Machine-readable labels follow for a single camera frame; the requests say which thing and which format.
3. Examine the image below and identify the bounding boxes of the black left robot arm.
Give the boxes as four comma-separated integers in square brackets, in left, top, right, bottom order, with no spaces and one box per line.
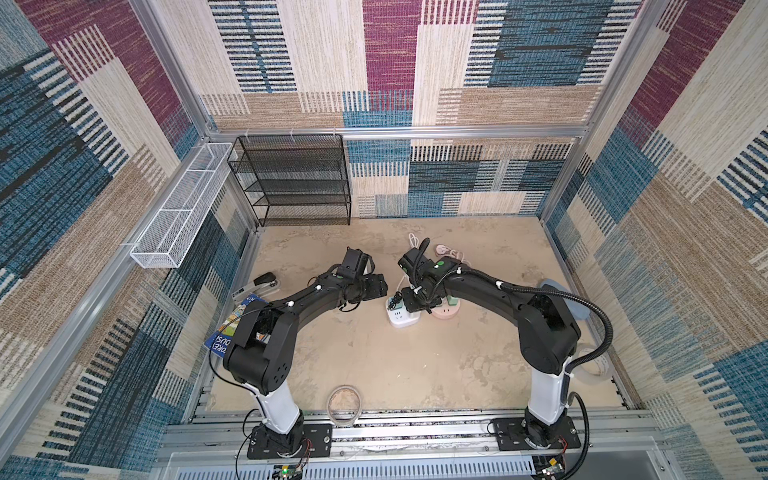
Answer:
[223,248,388,456]

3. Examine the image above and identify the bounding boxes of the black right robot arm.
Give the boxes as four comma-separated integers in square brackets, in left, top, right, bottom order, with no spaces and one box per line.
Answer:
[398,239,614,449]

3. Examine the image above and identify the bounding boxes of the white square power strip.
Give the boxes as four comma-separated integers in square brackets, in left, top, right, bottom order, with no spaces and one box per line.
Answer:
[386,273,421,328]

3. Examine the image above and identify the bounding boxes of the pink round power strip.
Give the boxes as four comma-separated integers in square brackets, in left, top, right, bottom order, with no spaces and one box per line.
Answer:
[431,244,465,320]

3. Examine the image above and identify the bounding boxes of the black grey stapler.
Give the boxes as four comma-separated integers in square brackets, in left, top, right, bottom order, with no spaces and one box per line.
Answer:
[231,272,280,304]

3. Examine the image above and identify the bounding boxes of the blue grey glasses case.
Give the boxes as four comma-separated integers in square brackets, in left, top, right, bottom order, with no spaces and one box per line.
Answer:
[538,278,592,322]

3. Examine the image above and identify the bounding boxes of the blue illustrated book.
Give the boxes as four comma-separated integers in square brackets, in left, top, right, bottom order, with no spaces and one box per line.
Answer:
[204,294,266,359]

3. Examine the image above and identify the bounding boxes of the clear coiled cable ring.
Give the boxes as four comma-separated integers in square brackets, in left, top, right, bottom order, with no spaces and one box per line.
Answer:
[326,384,364,428]

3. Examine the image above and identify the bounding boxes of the black wire shelf rack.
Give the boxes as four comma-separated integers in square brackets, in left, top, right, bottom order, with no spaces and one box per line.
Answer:
[229,134,352,227]

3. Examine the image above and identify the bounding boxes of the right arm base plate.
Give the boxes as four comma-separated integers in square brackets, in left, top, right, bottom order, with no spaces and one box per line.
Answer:
[488,414,582,451]

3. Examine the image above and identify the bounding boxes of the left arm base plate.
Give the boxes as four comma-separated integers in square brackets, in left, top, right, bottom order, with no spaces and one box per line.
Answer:
[246,423,333,460]

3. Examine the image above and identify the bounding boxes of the white wire mesh basket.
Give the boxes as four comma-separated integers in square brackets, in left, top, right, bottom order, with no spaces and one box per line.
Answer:
[130,143,233,269]

